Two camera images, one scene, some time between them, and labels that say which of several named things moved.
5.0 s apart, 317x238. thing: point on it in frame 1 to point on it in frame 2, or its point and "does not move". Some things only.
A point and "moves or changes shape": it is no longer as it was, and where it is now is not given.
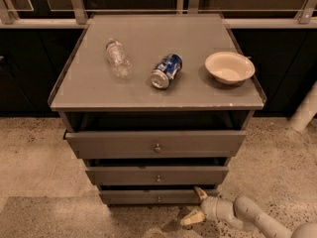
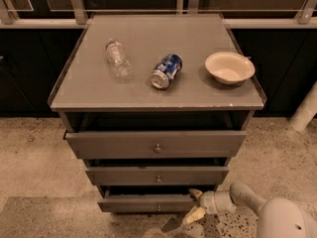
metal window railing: x=241 y=5 does not move
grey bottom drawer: x=151 y=196 moves or changes shape
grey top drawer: x=155 y=144 does not move
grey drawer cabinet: x=156 y=105 does not move
